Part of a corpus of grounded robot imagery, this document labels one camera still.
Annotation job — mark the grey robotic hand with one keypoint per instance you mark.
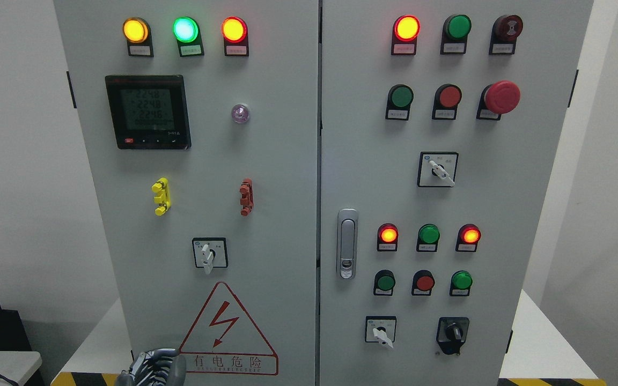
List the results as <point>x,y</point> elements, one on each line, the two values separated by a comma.
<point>162,366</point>

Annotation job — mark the white rotary switch door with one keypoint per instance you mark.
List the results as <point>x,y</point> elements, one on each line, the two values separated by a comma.
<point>210,253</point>

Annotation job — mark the yellow indicator light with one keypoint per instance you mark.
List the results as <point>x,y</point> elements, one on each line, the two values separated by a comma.
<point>139,37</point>

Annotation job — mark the green lit indicator light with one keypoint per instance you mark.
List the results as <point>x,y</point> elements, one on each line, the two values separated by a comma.
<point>188,37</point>

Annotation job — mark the red electric hazard warning sticker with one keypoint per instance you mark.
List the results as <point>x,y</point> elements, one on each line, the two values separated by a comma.
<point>224,339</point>

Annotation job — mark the white side table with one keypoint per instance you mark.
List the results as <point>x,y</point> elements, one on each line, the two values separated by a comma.
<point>19,366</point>

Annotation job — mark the yellow terminal connector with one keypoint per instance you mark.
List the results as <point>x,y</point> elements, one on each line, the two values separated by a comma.
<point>161,196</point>

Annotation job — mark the red terminal connector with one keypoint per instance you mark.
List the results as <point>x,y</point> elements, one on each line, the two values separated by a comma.
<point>246,198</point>

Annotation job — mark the grey electrical cabinet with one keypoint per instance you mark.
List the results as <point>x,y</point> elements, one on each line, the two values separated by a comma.
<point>316,82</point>

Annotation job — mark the green push button lower left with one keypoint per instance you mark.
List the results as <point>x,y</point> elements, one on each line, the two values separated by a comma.
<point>384,283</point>

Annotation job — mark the green push button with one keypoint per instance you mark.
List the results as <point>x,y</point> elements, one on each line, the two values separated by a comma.
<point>384,283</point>
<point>398,102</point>
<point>461,283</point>

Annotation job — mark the black digital power meter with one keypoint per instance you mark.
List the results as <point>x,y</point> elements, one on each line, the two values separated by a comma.
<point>149,112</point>

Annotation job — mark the red lit indicator lower left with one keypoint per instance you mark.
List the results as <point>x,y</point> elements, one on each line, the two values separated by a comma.
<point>387,237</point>

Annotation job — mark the clear small light bulb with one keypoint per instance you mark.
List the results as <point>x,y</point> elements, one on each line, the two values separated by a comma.
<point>240,113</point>

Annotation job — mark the red push button lower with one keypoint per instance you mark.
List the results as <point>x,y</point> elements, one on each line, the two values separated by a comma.
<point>422,284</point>

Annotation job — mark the red push button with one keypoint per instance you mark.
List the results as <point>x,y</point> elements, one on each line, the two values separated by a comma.
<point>422,284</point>
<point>445,102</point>

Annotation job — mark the green indicator lower middle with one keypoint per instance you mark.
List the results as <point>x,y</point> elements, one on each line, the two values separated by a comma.
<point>428,238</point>

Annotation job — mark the green push button lower right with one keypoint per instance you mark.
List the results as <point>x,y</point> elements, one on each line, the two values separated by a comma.
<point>461,283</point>

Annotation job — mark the red lit indicator lower right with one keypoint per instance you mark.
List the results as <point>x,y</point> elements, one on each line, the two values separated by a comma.
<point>468,238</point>

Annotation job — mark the red lit indicator light left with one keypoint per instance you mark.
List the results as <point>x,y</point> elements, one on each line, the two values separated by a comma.
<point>235,36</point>

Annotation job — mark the green push button upper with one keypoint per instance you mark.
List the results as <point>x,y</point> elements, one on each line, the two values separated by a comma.
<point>398,102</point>

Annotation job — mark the white platform with hazard stripes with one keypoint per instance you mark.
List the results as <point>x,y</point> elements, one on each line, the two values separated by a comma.
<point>538,354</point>

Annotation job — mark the red push button upper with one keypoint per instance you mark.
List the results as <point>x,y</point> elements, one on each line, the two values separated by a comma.
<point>445,102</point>

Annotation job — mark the red lit indicator top right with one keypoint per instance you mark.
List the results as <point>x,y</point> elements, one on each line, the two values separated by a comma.
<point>404,35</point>

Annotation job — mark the red emergency stop button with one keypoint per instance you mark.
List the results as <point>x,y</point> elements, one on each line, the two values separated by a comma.
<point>497,99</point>

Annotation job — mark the green indicator top right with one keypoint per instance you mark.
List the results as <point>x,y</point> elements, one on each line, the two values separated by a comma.
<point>454,37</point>

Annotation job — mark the dark red buzzer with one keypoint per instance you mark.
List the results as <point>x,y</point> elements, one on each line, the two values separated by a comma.
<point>504,34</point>

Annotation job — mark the white rotary switch lower right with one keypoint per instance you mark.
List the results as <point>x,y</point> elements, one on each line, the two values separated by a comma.
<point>380,330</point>

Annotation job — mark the white rotary switch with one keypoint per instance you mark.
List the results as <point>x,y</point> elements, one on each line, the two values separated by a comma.
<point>437,169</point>
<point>380,330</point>

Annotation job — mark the silver door handle lock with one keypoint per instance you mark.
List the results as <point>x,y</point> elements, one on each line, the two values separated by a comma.
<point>346,249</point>

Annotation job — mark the black rotary selector switch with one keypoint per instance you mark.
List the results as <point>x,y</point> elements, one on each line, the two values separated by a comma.
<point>451,334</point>

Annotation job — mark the white rotary switch upper right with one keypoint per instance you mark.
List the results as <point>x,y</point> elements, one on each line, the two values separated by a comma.
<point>437,169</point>

